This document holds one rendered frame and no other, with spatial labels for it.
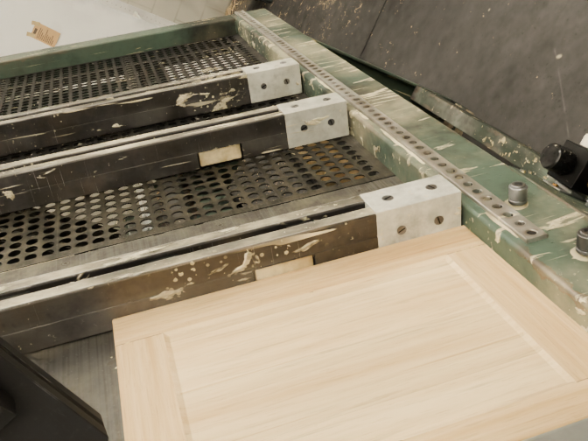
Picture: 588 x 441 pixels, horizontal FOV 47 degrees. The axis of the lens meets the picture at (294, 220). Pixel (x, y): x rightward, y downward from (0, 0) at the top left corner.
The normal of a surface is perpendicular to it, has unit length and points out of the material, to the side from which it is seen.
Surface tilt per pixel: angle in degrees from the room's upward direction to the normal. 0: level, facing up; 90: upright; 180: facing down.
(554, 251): 58
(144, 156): 90
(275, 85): 90
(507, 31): 0
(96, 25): 90
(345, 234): 90
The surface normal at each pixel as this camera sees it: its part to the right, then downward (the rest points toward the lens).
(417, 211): 0.29, 0.44
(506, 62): -0.87, -0.26
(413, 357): -0.11, -0.87
